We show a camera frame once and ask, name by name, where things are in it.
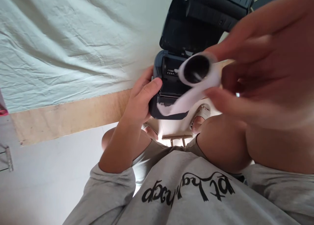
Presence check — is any person's right hand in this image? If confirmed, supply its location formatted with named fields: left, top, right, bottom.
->
left=203, top=0, right=314, bottom=131

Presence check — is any person's left hand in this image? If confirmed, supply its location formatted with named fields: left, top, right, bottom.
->
left=119, top=66, right=163, bottom=127

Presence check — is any white paper roll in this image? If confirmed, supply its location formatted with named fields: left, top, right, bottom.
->
left=156, top=51, right=224, bottom=117

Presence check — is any dark blue label printer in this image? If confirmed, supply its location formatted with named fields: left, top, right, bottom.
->
left=147, top=0, right=254, bottom=120

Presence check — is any wooden stool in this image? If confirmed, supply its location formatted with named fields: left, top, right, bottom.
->
left=161, top=134, right=193, bottom=147

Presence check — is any dark box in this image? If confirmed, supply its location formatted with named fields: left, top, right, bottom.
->
left=252, top=0, right=271, bottom=10

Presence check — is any pale green cloth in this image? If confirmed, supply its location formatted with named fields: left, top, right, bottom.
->
left=0, top=0, right=178, bottom=114

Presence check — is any person's body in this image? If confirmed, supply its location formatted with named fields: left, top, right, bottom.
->
left=117, top=149, right=314, bottom=225

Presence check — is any grey metal bracket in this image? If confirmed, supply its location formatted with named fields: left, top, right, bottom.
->
left=0, top=146, right=14, bottom=173

